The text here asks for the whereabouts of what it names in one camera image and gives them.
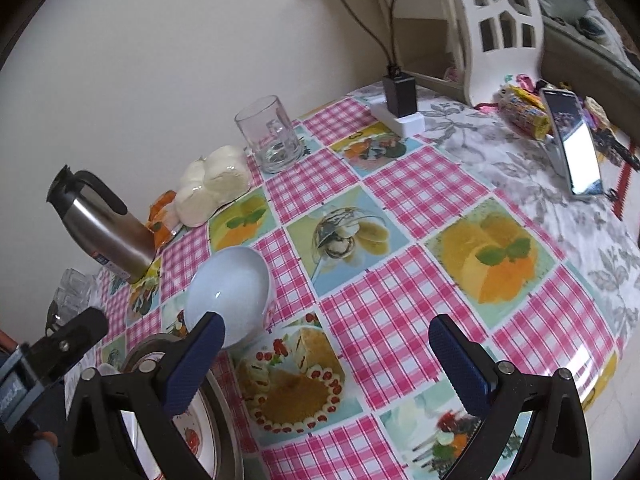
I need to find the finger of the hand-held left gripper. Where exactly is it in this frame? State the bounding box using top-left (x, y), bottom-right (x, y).
top-left (27, 306), bottom-right (109, 387)

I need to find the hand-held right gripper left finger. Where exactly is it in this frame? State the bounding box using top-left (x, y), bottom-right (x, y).
top-left (65, 311), bottom-right (227, 480)

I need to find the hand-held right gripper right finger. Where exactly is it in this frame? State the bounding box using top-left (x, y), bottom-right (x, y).
top-left (429, 314), bottom-right (592, 480)

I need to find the strawberry print bowl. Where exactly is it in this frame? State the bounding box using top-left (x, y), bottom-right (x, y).
top-left (117, 385), bottom-right (208, 480)

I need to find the plain light blue bowl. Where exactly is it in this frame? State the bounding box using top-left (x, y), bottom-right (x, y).
top-left (184, 246), bottom-right (277, 350)

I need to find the stainless steel plate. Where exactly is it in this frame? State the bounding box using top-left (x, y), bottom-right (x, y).
top-left (122, 334), bottom-right (245, 480)

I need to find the small clear glass cup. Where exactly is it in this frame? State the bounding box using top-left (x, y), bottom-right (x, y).
top-left (52, 287), bottom-right (88, 321)
top-left (62, 268), bottom-right (99, 297)

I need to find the pink checked tablecloth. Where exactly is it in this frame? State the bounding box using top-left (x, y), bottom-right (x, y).
top-left (95, 97), bottom-right (621, 480)

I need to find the stainless steel thermos jug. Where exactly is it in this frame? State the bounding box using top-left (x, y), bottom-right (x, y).
top-left (46, 165), bottom-right (157, 281)

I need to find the orange snack packet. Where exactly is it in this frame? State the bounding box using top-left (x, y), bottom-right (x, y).
top-left (146, 190), bottom-right (186, 248)

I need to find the bag of white buns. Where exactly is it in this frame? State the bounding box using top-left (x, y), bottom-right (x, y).
top-left (174, 145), bottom-right (252, 226)

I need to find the clear glass mug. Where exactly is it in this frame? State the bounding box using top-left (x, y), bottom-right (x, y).
top-left (235, 95), bottom-right (304, 175)

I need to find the white power strip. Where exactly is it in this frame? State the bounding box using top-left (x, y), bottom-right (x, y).
top-left (370, 100), bottom-right (426, 137)

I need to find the smartphone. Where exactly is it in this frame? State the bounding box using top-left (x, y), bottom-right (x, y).
top-left (539, 87), bottom-right (605, 197)

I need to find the colourful candy roll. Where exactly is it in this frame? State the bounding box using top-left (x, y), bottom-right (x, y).
top-left (497, 85), bottom-right (551, 140)

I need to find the black charger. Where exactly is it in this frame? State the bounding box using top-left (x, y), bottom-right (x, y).
top-left (382, 65), bottom-right (418, 118)

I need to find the yellow snack packet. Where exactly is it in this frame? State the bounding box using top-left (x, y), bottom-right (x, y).
top-left (582, 96), bottom-right (615, 130)

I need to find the white lattice chair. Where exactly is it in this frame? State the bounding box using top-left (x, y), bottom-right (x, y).
top-left (445, 0), bottom-right (548, 106)

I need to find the floral sofa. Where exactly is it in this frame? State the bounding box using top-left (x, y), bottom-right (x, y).
top-left (542, 0), bottom-right (640, 91)

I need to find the black cable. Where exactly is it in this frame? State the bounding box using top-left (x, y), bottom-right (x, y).
top-left (326, 0), bottom-right (396, 70)
top-left (389, 0), bottom-right (407, 68)

